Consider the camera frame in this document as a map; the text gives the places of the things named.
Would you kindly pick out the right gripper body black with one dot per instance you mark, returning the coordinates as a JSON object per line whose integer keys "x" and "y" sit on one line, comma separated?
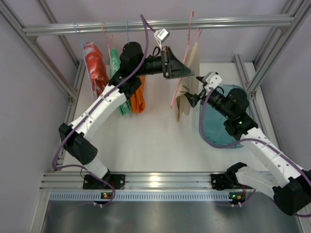
{"x": 202, "y": 91}

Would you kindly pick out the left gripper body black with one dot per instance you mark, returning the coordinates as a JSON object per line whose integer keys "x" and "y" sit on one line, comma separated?
{"x": 165, "y": 63}

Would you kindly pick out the beige trousers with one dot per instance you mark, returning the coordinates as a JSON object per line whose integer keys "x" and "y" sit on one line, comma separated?
{"x": 188, "y": 84}

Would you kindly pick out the orange trousers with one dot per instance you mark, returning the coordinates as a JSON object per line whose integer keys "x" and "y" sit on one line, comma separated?
{"x": 137, "y": 99}

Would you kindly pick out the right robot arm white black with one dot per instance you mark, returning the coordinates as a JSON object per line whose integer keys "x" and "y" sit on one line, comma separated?
{"x": 288, "y": 185}

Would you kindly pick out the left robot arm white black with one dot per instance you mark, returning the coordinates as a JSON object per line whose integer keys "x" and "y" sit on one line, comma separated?
{"x": 76, "y": 137}

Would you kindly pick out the light pink hanger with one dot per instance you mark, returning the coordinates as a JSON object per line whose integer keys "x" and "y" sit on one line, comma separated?
{"x": 107, "y": 41}

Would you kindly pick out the red white trousers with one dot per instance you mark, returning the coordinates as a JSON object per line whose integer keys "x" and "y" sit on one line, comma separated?
{"x": 96, "y": 68}

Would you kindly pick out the light blue hanger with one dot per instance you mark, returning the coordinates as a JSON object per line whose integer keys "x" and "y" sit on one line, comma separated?
{"x": 77, "y": 32}

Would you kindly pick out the teal plastic bin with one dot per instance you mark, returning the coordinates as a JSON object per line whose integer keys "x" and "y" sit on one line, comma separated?
{"x": 213, "y": 121}

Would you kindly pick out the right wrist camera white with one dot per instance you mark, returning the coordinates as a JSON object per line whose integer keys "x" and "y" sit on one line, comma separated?
{"x": 211, "y": 81}

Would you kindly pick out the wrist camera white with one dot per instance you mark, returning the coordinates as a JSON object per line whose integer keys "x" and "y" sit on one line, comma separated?
{"x": 160, "y": 36}
{"x": 211, "y": 81}

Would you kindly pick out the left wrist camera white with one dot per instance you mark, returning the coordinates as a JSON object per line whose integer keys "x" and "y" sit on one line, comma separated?
{"x": 160, "y": 36}

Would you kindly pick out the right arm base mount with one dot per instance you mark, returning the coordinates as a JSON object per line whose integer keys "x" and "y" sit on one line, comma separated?
{"x": 219, "y": 182}

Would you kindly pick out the right aluminium frame post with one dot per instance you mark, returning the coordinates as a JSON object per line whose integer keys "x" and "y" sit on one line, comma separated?
{"x": 286, "y": 36}

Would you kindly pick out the aluminium frame post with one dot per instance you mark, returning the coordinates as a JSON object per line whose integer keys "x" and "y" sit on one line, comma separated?
{"x": 286, "y": 36}
{"x": 30, "y": 41}

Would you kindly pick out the aluminium hanging rail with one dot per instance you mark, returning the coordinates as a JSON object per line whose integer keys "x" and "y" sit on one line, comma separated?
{"x": 282, "y": 20}

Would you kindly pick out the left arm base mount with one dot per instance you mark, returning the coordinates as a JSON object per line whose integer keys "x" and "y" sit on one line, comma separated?
{"x": 109, "y": 180}

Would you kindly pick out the aluminium front rail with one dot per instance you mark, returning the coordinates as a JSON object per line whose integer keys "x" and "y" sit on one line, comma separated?
{"x": 133, "y": 181}

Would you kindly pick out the left aluminium frame post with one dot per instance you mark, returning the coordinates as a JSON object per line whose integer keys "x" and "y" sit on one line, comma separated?
{"x": 30, "y": 41}

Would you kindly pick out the slotted cable duct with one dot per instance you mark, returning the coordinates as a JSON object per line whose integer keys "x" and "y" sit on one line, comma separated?
{"x": 144, "y": 196}

